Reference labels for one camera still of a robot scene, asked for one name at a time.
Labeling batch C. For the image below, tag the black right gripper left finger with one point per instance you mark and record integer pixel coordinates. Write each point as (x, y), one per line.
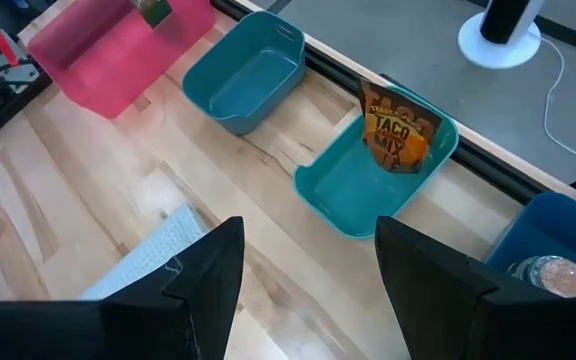
(193, 310)

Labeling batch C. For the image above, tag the folded grey towel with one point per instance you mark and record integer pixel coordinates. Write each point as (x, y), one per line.
(158, 250)

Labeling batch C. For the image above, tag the black table rear rail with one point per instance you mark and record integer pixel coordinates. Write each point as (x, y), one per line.
(498, 167)

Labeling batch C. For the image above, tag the light teal plastic bin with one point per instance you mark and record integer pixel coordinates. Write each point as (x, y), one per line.
(353, 195)

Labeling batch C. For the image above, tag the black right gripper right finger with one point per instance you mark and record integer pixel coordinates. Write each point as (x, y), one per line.
(443, 310)

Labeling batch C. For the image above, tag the blue plastic tray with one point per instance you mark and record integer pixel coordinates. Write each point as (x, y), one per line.
(548, 230)

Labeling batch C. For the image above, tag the orange taco seasoning packet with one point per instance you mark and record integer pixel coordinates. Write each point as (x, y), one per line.
(400, 130)

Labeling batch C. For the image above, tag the pink plastic bin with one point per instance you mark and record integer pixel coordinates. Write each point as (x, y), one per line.
(108, 60)

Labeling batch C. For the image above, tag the green-lid herb spice jar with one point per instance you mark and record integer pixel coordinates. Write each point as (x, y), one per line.
(153, 10)

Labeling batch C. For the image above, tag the grey-teal plastic bin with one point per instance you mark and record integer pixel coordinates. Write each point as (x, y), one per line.
(248, 75)

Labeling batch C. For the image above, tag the white pole with round base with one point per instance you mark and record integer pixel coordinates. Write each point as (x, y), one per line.
(500, 40)

